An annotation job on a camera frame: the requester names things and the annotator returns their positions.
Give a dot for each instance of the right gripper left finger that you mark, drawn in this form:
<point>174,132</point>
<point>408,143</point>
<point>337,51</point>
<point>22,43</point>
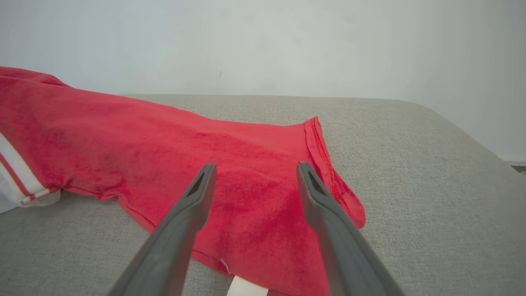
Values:
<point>172,242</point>

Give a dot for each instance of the red basketball jersey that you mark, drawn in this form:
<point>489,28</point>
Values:
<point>164,156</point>

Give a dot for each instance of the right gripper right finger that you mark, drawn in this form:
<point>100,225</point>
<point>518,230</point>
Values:
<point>345,255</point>

